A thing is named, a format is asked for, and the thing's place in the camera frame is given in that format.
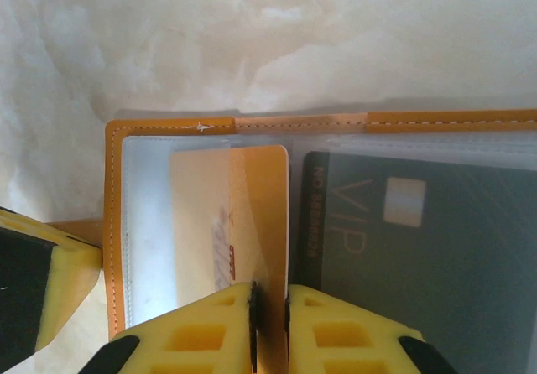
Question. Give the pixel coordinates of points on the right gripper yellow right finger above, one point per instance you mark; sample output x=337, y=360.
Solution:
x=306, y=311

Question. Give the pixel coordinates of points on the gold card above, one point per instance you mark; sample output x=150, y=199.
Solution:
x=260, y=206

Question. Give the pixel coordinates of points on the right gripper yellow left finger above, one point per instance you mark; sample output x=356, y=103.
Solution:
x=226, y=307

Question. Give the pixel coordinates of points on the orange leather card holder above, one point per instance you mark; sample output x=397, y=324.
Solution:
x=114, y=223

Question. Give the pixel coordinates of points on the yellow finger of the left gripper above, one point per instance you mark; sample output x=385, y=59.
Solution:
x=75, y=273

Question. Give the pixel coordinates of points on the dark VIP card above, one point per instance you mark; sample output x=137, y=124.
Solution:
x=440, y=265

